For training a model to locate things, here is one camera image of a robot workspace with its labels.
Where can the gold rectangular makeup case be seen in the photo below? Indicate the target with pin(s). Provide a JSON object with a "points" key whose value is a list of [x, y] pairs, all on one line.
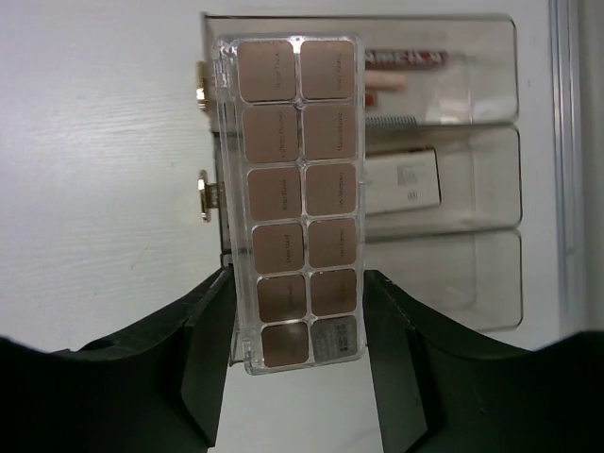
{"points": [[402, 181]]}

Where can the aluminium rail frame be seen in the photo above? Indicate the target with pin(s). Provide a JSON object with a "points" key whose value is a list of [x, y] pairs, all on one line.
{"points": [[565, 53]]}

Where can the pink makeup pencil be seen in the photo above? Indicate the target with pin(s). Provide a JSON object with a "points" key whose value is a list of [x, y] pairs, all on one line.
{"points": [[385, 81]]}

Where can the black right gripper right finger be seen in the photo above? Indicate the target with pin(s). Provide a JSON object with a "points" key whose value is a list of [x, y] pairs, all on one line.
{"points": [[443, 387]]}

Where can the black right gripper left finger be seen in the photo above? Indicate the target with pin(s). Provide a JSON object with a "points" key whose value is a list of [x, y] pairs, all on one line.
{"points": [[154, 386]]}

